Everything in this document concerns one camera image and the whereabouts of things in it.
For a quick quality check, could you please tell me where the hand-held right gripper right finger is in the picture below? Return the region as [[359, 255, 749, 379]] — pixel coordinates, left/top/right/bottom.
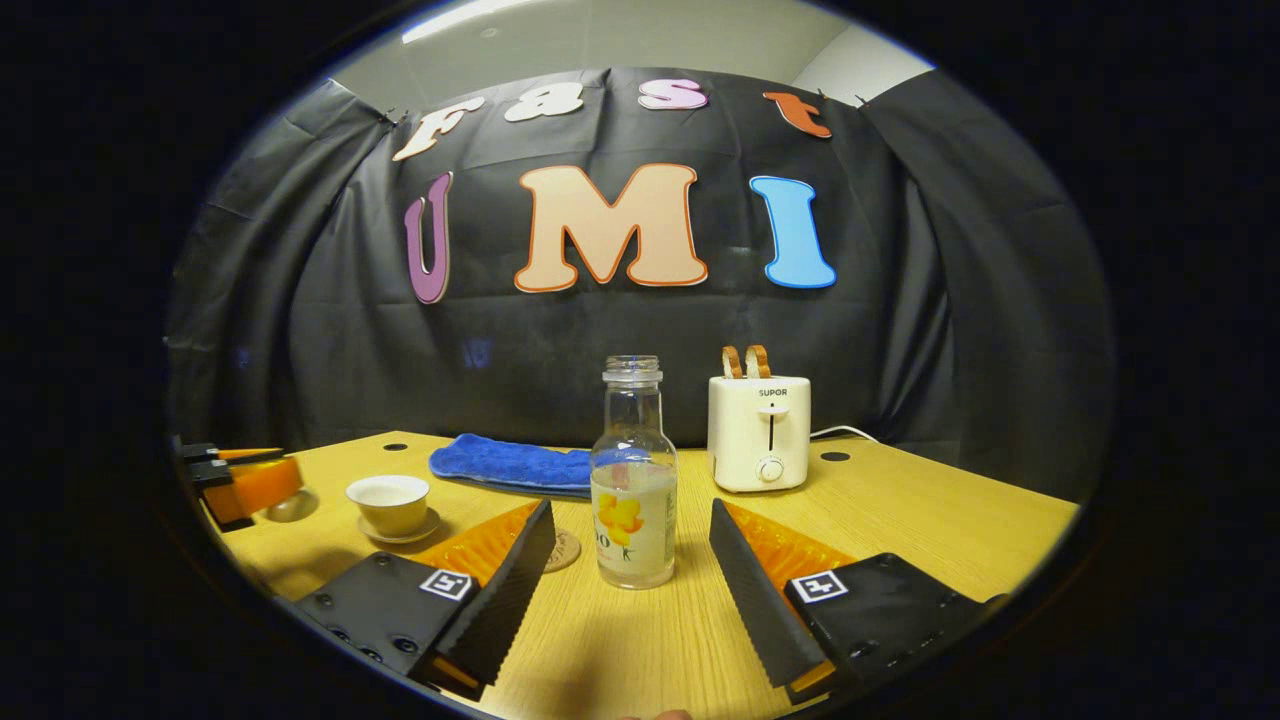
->
[[710, 499, 1006, 706]]

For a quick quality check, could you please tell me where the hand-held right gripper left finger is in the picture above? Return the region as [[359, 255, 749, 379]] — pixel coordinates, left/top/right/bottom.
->
[[283, 499, 558, 702]]

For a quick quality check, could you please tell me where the cream teacup lid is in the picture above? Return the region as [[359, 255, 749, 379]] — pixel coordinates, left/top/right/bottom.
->
[[264, 487, 321, 524]]

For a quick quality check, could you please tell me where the cream ceramic teacup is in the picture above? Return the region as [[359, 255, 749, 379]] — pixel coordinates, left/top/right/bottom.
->
[[346, 474, 431, 538]]

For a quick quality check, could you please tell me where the clear glass water bottle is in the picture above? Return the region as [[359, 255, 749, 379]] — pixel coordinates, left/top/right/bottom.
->
[[590, 355, 679, 590]]

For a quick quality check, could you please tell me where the cream ceramic saucer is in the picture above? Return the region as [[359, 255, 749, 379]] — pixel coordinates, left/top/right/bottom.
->
[[357, 507, 442, 546]]

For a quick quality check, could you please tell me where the blue folded towel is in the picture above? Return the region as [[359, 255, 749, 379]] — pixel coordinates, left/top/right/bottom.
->
[[429, 433, 595, 500]]

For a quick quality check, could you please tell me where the cream white toaster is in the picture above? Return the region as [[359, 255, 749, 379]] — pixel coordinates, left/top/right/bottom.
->
[[707, 375, 812, 493]]

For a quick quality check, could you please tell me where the black backdrop cloth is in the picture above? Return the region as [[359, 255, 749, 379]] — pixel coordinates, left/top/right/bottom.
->
[[165, 66, 1116, 503]]

